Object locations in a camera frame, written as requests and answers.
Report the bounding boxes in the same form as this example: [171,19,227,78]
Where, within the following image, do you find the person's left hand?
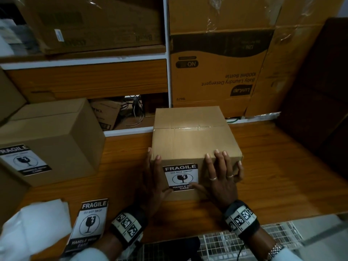
[136,147,173,218]

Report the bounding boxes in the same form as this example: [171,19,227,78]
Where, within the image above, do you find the person's right hand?
[191,149,245,212]

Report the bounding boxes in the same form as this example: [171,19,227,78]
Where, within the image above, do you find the fragile sticker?
[162,163,199,192]
[0,144,53,177]

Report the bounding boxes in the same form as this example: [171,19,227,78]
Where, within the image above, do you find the small taped cardboard box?
[151,106,243,202]
[0,98,106,187]

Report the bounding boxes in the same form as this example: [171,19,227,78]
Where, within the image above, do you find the stack of fragile stickers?
[63,198,109,256]

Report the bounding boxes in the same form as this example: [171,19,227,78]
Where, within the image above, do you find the white backing paper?
[0,199,73,261]

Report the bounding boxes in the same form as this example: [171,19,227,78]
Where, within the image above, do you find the medium taped cardboard box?
[0,167,31,225]

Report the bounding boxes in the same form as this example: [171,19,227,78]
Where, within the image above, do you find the large stapled cardboard box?
[0,67,28,125]

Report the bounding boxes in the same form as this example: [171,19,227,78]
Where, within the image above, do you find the person's right forearm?
[244,228,278,258]

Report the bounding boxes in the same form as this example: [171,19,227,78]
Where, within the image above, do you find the person's left forearm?
[94,233,123,261]

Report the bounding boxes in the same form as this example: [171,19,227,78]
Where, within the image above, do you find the barcode printed cardboard box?
[90,99,123,131]

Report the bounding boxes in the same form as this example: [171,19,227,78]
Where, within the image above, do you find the person's white sleeve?
[272,247,301,261]
[69,247,109,261]

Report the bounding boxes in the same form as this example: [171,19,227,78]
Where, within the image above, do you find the large cardboard box dark band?
[170,28,275,119]

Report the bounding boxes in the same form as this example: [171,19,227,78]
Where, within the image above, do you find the large cardboard box white sticker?
[20,0,165,55]

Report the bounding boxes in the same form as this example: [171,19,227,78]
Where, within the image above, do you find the plastic wrapped cardboard box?
[168,0,346,34]

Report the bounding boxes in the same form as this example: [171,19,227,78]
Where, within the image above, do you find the right wrist tracker band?
[223,200,261,238]

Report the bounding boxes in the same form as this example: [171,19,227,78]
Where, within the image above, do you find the wrist tracker band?
[109,205,149,249]
[223,200,261,238]

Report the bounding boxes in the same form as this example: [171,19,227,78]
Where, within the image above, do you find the left wrist tracker band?
[109,205,149,249]

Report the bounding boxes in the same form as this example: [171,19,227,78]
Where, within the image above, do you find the black pouch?
[146,237,202,261]

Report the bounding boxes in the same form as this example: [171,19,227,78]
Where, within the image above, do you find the stack of grey cards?
[8,24,38,55]

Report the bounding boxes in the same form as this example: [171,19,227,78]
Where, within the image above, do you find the wire mesh rack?
[117,221,304,261]

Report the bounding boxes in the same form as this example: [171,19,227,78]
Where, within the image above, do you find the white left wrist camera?
[118,240,142,258]

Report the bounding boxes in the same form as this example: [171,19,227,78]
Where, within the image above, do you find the tangle of cables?
[119,95,145,127]

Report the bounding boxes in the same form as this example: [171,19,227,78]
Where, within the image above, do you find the silver wrist bracelet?
[265,243,283,261]

